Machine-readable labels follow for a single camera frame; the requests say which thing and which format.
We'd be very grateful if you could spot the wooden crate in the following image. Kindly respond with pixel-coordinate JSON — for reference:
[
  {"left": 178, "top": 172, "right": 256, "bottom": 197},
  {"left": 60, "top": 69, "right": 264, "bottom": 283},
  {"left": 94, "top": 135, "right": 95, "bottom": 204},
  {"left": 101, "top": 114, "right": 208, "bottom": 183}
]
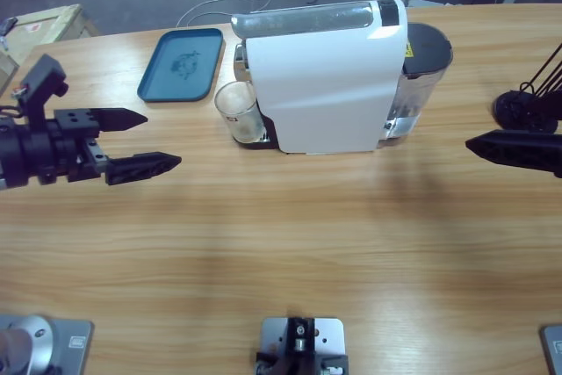
[{"left": 0, "top": 4, "right": 100, "bottom": 67}]

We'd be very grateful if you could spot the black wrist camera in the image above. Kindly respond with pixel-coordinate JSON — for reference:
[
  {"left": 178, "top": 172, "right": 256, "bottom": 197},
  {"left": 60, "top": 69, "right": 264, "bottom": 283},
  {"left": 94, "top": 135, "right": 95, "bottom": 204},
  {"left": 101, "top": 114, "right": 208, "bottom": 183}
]
[{"left": 15, "top": 53, "right": 69, "bottom": 126}]

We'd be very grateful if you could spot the black wire capsule stand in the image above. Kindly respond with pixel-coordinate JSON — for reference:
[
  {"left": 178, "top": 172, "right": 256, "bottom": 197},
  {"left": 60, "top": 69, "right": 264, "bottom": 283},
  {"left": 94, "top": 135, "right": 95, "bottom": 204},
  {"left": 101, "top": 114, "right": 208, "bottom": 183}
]
[{"left": 492, "top": 43, "right": 562, "bottom": 134}]

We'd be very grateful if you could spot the arm grey base plate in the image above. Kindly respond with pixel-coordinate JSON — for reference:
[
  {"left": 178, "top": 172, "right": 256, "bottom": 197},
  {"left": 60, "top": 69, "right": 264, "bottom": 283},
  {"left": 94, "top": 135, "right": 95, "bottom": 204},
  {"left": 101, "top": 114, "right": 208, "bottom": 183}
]
[
  {"left": 0, "top": 314, "right": 95, "bottom": 375},
  {"left": 539, "top": 324, "right": 562, "bottom": 375}
]

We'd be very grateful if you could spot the drip tray with metal grille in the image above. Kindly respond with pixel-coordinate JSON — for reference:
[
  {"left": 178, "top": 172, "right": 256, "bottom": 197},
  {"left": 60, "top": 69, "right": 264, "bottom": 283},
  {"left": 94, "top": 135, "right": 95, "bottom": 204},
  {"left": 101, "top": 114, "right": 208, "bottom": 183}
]
[{"left": 232, "top": 126, "right": 276, "bottom": 150}]

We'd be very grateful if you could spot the dark extrusion post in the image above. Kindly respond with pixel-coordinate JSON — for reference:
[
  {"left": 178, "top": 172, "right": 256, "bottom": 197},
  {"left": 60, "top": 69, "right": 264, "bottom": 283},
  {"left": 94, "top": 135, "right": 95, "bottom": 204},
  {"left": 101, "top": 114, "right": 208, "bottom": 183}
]
[{"left": 285, "top": 315, "right": 316, "bottom": 357}]

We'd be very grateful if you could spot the white capsule coffee machine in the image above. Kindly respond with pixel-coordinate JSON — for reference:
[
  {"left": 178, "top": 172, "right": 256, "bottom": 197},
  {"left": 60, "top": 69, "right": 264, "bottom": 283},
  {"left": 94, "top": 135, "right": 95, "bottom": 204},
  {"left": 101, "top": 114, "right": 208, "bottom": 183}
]
[{"left": 231, "top": 0, "right": 409, "bottom": 156}]

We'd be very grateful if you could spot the clear water tank black lid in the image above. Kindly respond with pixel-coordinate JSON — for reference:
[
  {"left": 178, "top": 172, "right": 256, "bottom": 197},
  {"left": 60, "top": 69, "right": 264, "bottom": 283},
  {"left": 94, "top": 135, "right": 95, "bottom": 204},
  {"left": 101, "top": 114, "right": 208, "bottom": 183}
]
[{"left": 385, "top": 22, "right": 454, "bottom": 148}]

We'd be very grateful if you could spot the grey centre mount plate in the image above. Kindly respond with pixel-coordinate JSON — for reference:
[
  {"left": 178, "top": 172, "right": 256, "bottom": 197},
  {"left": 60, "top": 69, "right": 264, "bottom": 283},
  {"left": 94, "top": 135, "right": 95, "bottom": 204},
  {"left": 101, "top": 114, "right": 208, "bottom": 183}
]
[{"left": 256, "top": 315, "right": 350, "bottom": 375}]

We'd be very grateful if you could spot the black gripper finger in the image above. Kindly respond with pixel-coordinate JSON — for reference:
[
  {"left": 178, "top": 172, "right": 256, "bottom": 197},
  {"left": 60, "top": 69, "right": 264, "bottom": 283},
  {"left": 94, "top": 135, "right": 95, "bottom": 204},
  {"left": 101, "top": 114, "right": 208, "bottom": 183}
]
[{"left": 465, "top": 128, "right": 562, "bottom": 179}]

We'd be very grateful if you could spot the clear drinking glass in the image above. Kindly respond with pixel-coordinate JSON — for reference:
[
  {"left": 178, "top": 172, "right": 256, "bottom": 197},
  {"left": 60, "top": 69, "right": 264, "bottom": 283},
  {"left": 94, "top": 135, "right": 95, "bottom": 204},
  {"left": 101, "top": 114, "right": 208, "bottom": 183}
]
[{"left": 213, "top": 80, "right": 267, "bottom": 144}]

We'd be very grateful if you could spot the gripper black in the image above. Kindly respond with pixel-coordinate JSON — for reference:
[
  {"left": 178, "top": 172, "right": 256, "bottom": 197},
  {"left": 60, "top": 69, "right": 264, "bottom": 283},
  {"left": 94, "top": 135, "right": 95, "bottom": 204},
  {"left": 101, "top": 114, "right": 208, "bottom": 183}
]
[{"left": 0, "top": 106, "right": 183, "bottom": 191}]

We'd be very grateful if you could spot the teal plastic tray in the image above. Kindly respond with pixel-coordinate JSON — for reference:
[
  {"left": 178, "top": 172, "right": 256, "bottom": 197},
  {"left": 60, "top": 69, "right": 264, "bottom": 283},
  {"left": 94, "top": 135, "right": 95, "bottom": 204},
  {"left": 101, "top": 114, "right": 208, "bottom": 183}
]
[{"left": 136, "top": 27, "right": 226, "bottom": 104}]

